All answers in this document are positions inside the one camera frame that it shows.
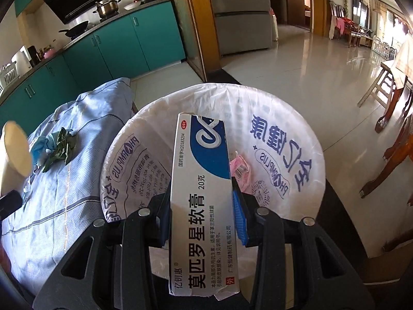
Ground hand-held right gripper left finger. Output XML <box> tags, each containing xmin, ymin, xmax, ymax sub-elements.
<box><xmin>32</xmin><ymin>177</ymin><xmax>171</xmax><ymax>310</ymax></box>

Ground red-brown wooden chair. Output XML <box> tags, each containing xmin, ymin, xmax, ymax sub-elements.
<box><xmin>358</xmin><ymin>81</ymin><xmax>413</xmax><ymax>207</ymax></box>

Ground wood-framed glass sliding door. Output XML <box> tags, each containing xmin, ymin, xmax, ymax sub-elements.
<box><xmin>157</xmin><ymin>0</ymin><xmax>223</xmax><ymax>83</ymax></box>

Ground gas stove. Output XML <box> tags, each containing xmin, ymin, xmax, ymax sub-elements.
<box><xmin>69</xmin><ymin>13</ymin><xmax>123</xmax><ymax>36</ymax></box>

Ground white fence panel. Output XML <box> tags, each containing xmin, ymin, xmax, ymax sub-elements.
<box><xmin>371</xmin><ymin>37</ymin><xmax>397</xmax><ymax>60</ymax></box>

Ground teal lower cabinets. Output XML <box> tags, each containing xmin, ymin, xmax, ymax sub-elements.
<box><xmin>0</xmin><ymin>0</ymin><xmax>188</xmax><ymax>136</ymax></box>

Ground wooden stool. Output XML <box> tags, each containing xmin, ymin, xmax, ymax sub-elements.
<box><xmin>356</xmin><ymin>60</ymin><xmax>405</xmax><ymax>110</ymax></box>

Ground white countertop appliance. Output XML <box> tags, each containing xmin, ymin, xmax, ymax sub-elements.
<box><xmin>11</xmin><ymin>46</ymin><xmax>33</xmax><ymax>72</ymax></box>

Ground beige paper cup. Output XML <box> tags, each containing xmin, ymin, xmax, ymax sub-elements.
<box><xmin>0</xmin><ymin>119</ymin><xmax>33</xmax><ymax>194</ymax></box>

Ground white and blue medicine box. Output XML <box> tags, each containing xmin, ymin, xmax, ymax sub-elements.
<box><xmin>168</xmin><ymin>113</ymin><xmax>242</xmax><ymax>309</ymax></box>

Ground table with pale cloth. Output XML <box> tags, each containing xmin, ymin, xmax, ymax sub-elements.
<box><xmin>392</xmin><ymin>34</ymin><xmax>413</xmax><ymax>88</ymax></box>

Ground brown wooden door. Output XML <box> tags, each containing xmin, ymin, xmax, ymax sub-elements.
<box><xmin>284</xmin><ymin>0</ymin><xmax>315</xmax><ymax>33</ymax></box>

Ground light blue checked cloth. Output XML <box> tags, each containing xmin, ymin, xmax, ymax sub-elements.
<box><xmin>0</xmin><ymin>77</ymin><xmax>134</xmax><ymax>301</ymax></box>

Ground grey refrigerator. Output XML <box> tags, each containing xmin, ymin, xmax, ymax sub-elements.
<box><xmin>206</xmin><ymin>0</ymin><xmax>272</xmax><ymax>57</ymax></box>

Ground pink plastic wrapper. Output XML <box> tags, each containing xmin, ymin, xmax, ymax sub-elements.
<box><xmin>229</xmin><ymin>150</ymin><xmax>252</xmax><ymax>191</ymax></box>

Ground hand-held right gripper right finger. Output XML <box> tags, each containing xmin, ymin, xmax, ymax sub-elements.
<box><xmin>231</xmin><ymin>181</ymin><xmax>381</xmax><ymax>310</ymax></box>

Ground blue crumpled glove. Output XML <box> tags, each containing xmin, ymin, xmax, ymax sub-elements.
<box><xmin>30</xmin><ymin>136</ymin><xmax>57</xmax><ymax>164</ymax></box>

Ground steel stock pot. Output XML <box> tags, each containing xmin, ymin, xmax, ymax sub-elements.
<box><xmin>93</xmin><ymin>0</ymin><xmax>121</xmax><ymax>20</ymax></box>

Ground black wok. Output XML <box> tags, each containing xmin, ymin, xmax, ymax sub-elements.
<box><xmin>58</xmin><ymin>21</ymin><xmax>89</xmax><ymax>37</ymax></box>

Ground waste bin with white bag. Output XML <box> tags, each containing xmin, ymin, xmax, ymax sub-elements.
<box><xmin>100</xmin><ymin>83</ymin><xmax>325</xmax><ymax>285</ymax></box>

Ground white dish rack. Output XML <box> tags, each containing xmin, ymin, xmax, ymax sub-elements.
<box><xmin>0</xmin><ymin>61</ymin><xmax>20</xmax><ymax>91</ymax></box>

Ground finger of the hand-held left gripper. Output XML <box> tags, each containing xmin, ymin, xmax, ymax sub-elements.
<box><xmin>0</xmin><ymin>190</ymin><xmax>23</xmax><ymax>218</ymax></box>

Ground dark dining chairs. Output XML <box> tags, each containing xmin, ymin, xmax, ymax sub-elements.
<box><xmin>329</xmin><ymin>0</ymin><xmax>367</xmax><ymax>44</ymax></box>

